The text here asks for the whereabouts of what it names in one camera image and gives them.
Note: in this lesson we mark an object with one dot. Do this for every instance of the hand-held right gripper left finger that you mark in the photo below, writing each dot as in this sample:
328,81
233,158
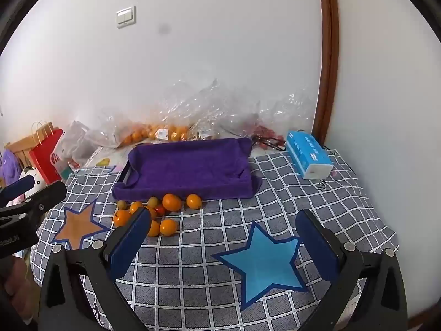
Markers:
131,244

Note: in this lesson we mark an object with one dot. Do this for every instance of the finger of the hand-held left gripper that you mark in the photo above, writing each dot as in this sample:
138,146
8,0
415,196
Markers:
48,196
20,184

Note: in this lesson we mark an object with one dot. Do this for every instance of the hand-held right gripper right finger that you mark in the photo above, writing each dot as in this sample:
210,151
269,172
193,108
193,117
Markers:
317,244

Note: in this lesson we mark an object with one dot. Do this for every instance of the orange mandarin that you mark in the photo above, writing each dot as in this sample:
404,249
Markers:
194,201
154,229
171,202
122,218
168,227
154,213
135,207

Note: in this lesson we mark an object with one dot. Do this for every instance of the tan longan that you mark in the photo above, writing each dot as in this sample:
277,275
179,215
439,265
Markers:
152,201
122,204

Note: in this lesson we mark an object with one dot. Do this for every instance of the red cherry tomato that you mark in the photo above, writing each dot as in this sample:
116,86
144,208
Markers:
161,210

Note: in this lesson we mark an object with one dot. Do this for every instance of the person's left hand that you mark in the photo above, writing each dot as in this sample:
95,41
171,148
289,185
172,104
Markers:
15,275

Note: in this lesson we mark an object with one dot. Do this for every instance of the white spotted toy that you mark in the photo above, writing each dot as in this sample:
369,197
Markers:
32,176

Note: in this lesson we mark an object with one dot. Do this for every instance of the purple cloth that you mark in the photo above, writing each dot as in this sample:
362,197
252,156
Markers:
10,165

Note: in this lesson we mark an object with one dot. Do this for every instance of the teal printed package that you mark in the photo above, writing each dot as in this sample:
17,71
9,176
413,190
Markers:
67,171

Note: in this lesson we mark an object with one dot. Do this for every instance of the red paper bag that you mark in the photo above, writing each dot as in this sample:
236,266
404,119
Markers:
46,158

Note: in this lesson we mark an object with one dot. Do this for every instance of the white plastic bag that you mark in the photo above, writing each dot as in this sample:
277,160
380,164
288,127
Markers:
74,138

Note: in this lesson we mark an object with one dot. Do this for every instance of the fruit print mat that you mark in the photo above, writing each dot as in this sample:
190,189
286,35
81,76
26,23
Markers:
103,160

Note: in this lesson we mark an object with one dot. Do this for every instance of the grey checked star blanket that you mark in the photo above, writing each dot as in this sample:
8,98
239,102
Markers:
206,248

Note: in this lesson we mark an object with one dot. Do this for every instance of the blue tissue pack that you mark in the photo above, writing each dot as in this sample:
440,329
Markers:
305,150

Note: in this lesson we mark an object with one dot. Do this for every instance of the purple towel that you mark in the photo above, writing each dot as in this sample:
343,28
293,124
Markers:
193,165

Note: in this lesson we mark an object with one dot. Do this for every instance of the clear plastic bag of mandarins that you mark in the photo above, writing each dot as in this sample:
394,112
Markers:
131,134
172,127

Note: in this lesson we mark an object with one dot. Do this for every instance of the clear bag of cherry tomatoes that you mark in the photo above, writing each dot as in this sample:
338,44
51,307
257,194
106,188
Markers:
268,124

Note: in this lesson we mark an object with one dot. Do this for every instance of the brown wooden door frame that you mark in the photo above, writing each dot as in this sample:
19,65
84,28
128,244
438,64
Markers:
327,58

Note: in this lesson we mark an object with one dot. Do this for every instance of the white wall light switch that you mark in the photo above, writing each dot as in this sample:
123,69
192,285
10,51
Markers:
125,16

